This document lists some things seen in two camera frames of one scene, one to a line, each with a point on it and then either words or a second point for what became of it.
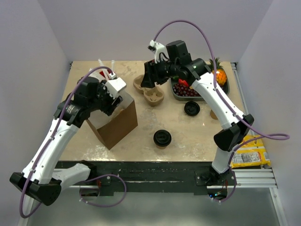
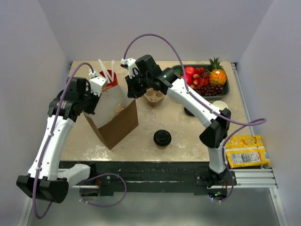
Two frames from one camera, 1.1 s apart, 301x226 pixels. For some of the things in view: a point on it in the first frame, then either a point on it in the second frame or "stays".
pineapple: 221,76 stays
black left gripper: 112,103 -> 91,109
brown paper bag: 114,128 stays
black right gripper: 152,75 -> 133,92
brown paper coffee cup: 162,147 stays
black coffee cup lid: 162,138 stays
